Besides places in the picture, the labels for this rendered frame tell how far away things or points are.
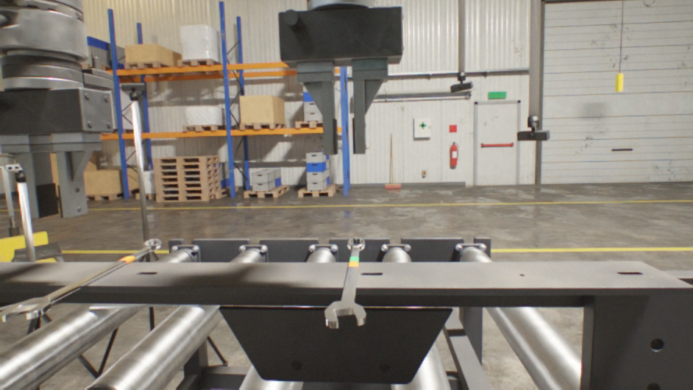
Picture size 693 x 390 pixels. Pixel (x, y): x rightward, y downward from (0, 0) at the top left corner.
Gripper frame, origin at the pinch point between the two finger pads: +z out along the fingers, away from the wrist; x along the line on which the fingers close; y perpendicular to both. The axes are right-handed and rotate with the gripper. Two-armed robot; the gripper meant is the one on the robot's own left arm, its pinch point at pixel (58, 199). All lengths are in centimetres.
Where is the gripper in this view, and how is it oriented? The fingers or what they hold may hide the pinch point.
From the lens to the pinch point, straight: 56.6
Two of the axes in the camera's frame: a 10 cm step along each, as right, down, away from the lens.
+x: 10.0, -0.2, -0.8
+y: -0.7, 1.0, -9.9
